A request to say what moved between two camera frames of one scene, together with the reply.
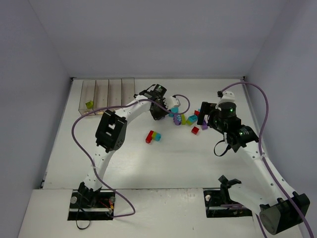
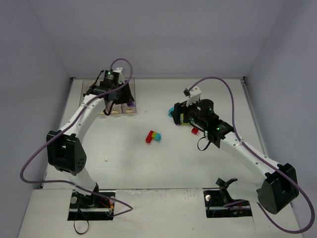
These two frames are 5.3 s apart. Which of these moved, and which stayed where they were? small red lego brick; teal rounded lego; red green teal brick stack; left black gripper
Moved: left black gripper
Stayed: red green teal brick stack; small red lego brick; teal rounded lego
